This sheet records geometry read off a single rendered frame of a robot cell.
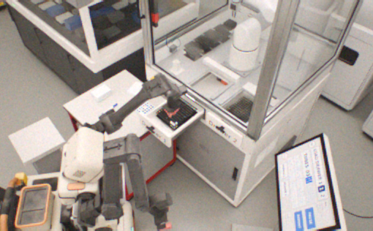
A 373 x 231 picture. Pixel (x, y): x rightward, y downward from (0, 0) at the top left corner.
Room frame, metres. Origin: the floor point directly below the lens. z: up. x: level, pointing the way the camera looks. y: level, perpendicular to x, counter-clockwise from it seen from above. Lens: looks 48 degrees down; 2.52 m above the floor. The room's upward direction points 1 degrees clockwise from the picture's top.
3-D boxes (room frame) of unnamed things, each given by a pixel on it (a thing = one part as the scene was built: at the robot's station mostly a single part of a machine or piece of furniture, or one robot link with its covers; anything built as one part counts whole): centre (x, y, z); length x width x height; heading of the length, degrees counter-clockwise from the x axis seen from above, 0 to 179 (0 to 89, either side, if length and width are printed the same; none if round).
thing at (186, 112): (1.48, 0.07, 0.87); 0.22 x 0.18 x 0.06; 137
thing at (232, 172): (1.88, -0.38, 0.40); 1.03 x 0.95 x 0.80; 47
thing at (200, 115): (1.48, 0.06, 0.86); 0.40 x 0.26 x 0.06; 137
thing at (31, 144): (1.32, 1.01, 0.38); 0.30 x 0.30 x 0.76; 40
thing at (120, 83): (1.63, 0.49, 0.38); 0.62 x 0.58 x 0.76; 47
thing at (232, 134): (1.35, -0.24, 0.87); 0.29 x 0.02 x 0.11; 47
